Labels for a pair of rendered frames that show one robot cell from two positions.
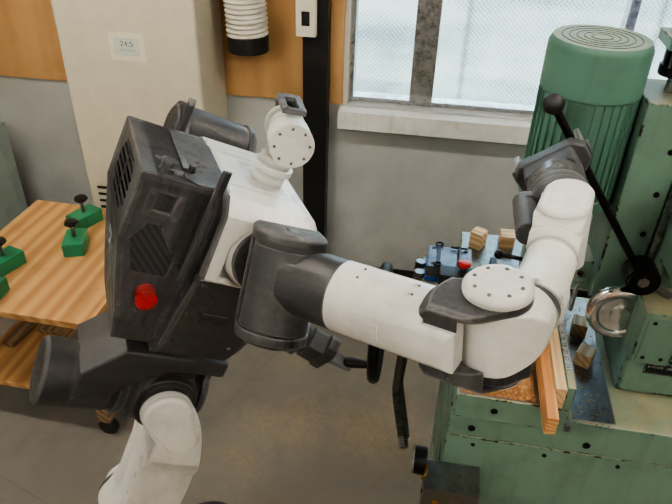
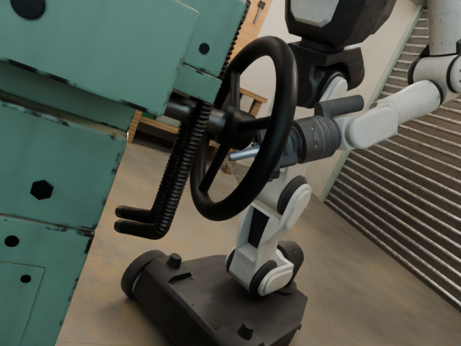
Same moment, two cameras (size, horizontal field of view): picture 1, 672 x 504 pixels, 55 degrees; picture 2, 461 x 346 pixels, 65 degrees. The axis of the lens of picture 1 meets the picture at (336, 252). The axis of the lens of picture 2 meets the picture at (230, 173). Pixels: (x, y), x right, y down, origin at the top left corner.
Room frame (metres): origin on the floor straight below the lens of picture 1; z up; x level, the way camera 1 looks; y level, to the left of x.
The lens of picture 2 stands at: (1.66, -0.41, 0.87)
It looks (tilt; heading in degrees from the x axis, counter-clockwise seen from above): 13 degrees down; 146
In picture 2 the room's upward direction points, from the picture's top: 24 degrees clockwise
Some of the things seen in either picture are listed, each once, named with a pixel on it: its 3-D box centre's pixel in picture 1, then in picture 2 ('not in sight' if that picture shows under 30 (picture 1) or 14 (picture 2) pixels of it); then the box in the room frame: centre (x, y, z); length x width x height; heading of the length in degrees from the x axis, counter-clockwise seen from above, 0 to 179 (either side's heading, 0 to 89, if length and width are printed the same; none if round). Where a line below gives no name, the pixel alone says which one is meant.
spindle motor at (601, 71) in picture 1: (581, 121); not in sight; (1.14, -0.45, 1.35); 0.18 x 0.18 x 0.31
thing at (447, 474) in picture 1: (448, 489); not in sight; (0.91, -0.27, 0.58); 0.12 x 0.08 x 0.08; 81
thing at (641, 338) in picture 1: (652, 326); not in sight; (0.96, -0.60, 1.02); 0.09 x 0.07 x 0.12; 171
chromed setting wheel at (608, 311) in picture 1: (619, 311); not in sight; (1.00, -0.56, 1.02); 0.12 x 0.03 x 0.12; 81
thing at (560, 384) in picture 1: (544, 300); not in sight; (1.15, -0.47, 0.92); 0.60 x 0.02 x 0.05; 171
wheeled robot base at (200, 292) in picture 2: not in sight; (244, 286); (0.76, 0.49, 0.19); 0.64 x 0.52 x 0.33; 111
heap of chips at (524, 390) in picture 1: (498, 373); not in sight; (0.92, -0.32, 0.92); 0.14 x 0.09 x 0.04; 81
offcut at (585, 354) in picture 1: (584, 355); not in sight; (1.09, -0.57, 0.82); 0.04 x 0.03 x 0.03; 144
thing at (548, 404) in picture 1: (538, 329); not in sight; (1.06, -0.43, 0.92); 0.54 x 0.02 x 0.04; 171
